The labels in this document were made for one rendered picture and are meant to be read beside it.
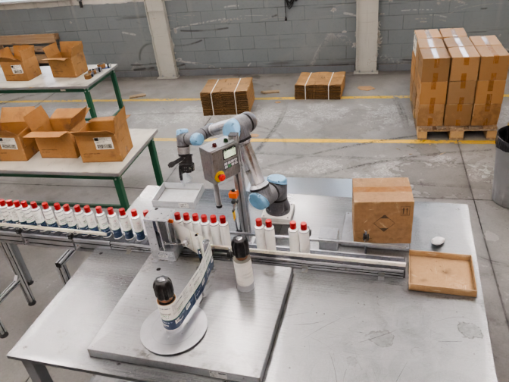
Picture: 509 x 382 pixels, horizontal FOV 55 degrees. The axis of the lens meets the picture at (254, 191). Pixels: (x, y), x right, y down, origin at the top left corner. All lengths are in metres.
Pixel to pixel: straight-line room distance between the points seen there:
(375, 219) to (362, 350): 0.73
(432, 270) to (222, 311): 1.06
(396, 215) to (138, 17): 6.49
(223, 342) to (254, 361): 0.18
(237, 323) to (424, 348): 0.81
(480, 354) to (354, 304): 0.56
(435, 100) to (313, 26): 2.75
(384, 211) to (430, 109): 3.11
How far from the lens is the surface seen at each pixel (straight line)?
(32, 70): 6.85
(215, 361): 2.17
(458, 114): 5.67
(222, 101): 6.54
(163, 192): 3.16
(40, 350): 2.57
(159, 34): 8.29
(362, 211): 2.60
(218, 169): 2.44
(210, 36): 8.04
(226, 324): 2.29
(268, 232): 2.53
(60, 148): 4.36
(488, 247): 4.21
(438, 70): 5.46
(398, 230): 2.69
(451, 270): 2.64
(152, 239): 2.65
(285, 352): 2.22
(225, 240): 2.65
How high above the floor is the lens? 2.54
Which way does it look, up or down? 32 degrees down
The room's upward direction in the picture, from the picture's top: 7 degrees counter-clockwise
